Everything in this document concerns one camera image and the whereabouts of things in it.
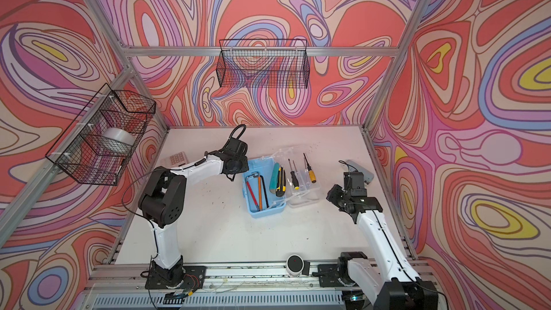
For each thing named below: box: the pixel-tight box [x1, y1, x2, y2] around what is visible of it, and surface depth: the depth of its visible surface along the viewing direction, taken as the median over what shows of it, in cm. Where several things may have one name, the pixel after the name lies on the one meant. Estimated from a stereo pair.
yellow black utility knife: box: [275, 166, 287, 198], surface depth 90 cm
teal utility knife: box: [269, 162, 280, 194], surface depth 91 cm
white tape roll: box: [100, 127, 136, 156], surface depth 74 cm
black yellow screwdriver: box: [287, 157, 300, 191], surface depth 86 cm
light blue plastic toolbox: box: [242, 157, 287, 219], surface depth 95 cm
